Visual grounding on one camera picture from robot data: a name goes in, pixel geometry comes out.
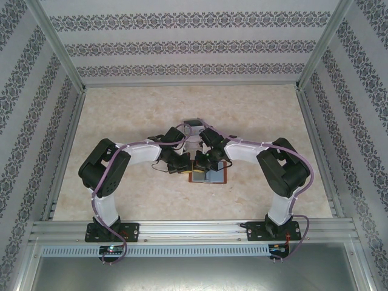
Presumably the brown leather card holder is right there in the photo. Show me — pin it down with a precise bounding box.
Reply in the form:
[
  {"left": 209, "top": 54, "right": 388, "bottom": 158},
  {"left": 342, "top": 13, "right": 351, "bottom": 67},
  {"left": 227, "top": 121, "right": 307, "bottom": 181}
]
[{"left": 188, "top": 160, "right": 229, "bottom": 185}]

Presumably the grey metal sheet panel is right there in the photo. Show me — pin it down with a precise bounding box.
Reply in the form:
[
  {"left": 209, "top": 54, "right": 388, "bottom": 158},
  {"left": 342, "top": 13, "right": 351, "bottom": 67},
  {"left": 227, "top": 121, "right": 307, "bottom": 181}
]
[{"left": 18, "top": 241, "right": 375, "bottom": 291}]

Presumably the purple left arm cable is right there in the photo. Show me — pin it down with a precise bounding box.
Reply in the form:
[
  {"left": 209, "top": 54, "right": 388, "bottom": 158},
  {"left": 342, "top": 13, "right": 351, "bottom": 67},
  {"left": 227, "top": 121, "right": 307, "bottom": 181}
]
[{"left": 90, "top": 122, "right": 187, "bottom": 265}]

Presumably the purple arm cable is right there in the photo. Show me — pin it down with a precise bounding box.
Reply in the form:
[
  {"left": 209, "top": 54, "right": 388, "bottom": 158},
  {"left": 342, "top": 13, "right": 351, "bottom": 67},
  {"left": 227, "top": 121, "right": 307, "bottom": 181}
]
[
  {"left": 201, "top": 121, "right": 315, "bottom": 262},
  {"left": 90, "top": 122, "right": 187, "bottom": 265}
]

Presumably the aluminium mounting rail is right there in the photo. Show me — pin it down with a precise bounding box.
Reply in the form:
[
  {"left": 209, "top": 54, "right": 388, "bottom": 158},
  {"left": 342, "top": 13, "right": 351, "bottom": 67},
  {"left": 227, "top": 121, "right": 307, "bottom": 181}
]
[{"left": 28, "top": 219, "right": 361, "bottom": 243}]

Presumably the slotted grey cable duct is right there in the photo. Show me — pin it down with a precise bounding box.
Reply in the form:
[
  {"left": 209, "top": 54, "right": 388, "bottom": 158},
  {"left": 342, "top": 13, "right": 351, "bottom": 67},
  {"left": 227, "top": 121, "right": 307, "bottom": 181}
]
[{"left": 41, "top": 244, "right": 271, "bottom": 257}]

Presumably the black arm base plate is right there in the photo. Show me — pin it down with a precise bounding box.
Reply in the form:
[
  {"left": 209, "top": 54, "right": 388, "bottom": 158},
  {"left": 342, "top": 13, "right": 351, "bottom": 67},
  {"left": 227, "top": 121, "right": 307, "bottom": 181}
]
[
  {"left": 247, "top": 221, "right": 301, "bottom": 243},
  {"left": 85, "top": 222, "right": 141, "bottom": 243}
]

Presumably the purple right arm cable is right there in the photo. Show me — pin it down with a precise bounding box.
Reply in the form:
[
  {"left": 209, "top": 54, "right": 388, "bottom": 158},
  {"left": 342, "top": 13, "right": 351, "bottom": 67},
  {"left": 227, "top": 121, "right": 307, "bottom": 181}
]
[{"left": 201, "top": 121, "right": 315, "bottom": 262}]

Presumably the aluminium side rail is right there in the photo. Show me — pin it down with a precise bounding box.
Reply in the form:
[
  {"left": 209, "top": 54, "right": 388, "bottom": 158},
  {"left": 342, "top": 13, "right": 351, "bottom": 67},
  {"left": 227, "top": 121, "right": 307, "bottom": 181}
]
[
  {"left": 41, "top": 87, "right": 89, "bottom": 221},
  {"left": 295, "top": 86, "right": 345, "bottom": 218}
]

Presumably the aluminium frame post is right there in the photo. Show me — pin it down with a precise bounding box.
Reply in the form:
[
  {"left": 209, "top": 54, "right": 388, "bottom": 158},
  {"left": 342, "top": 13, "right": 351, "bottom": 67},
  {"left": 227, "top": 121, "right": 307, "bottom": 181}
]
[
  {"left": 26, "top": 0, "right": 89, "bottom": 92},
  {"left": 294, "top": 0, "right": 358, "bottom": 91}
]

